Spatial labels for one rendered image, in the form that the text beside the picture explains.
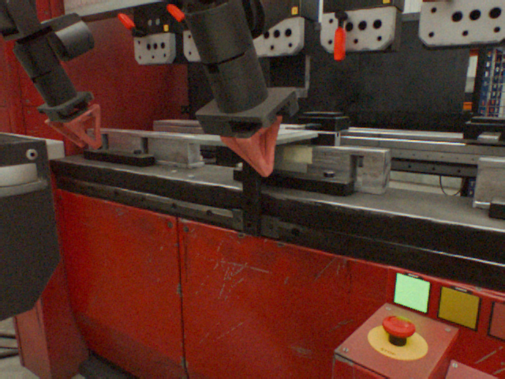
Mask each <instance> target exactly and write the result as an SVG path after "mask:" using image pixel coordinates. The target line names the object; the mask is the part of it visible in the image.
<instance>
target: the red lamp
mask: <svg viewBox="0 0 505 379"><path fill-rule="evenodd" d="M489 334H490V335H493V336H498V337H500V338H503V339H505V305H504V304H500V303H498V302H495V305H494V310H493V315H492V320H491V324H490V329H489Z"/></svg>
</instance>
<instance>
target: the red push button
mask: <svg viewBox="0 0 505 379"><path fill-rule="evenodd" d="M382 326H383V329H384V331H385V332H386V333H387V334H388V342H389V343H390V344H392V345H394V346H396V347H403V346H406V343H407V338H410V337H411V336H413V334H414V333H415V332H416V328H415V324H414V323H413V322H412V321H411V320H409V319H407V318H405V317H402V316H388V317H385V318H384V319H383V322H382Z"/></svg>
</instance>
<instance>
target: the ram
mask: <svg viewBox="0 0 505 379"><path fill-rule="evenodd" d="M157 1H162V0H109V1H105V2H98V3H94V4H91V5H86V6H80V7H76V8H72V9H64V10H65V14H67V13H78V14H79V15H80V18H81V20H82V21H83V22H86V23H87V22H92V21H101V20H106V19H110V18H115V17H118V15H119V14H124V15H126V16H128V15H133V7H134V6H141V5H145V4H148V3H149V2H157Z"/></svg>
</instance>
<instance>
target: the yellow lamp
mask: <svg viewBox="0 0 505 379"><path fill-rule="evenodd" d="M478 302H479V298H478V297H476V296H473V295H468V294H466V293H462V292H460V291H455V290H452V289H449V288H446V287H443V290H442V296H441V303H440V308H439V315H438V317H441V318H444V319H447V320H449V321H453V322H456V323H459V324H461V325H465V326H467V327H470V328H475V323H476V317H477V307H478Z"/></svg>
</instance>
